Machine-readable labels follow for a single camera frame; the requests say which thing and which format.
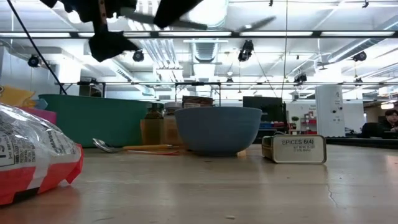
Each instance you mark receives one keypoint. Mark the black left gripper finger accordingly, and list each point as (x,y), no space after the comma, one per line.
(109,46)
(174,11)

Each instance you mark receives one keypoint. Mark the green plastic bin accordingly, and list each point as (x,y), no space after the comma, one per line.
(99,121)

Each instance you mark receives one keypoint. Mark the orange plastic bin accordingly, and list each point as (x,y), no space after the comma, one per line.
(155,132)

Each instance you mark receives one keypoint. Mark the yellow ramen packet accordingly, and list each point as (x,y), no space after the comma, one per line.
(15,96)

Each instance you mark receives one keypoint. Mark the blue bowl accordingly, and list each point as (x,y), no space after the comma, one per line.
(217,130)

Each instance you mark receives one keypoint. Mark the white orange ramen packet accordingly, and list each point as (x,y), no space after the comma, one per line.
(31,152)

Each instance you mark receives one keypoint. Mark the green rectangular spice tin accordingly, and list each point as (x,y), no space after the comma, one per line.
(298,149)

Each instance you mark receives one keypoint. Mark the black ceiling spotlight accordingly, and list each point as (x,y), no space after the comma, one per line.
(34,60)
(360,56)
(245,51)
(138,56)
(300,78)

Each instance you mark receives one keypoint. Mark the pink plastic bin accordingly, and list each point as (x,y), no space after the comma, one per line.
(43,115)

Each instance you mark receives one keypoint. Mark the red equipment rack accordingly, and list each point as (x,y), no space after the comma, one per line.
(308,123)

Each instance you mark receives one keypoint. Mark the white cabinet pillar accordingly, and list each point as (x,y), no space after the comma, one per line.
(329,102)

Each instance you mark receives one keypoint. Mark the person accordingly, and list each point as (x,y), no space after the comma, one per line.
(390,119)

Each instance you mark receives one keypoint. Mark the white round ceiling duct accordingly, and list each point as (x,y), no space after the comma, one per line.
(214,15)

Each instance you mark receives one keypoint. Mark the black aluminium frame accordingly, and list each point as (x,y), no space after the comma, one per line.
(342,34)

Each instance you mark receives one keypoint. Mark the grey slanted ceiling duct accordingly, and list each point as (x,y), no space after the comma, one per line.
(348,51)

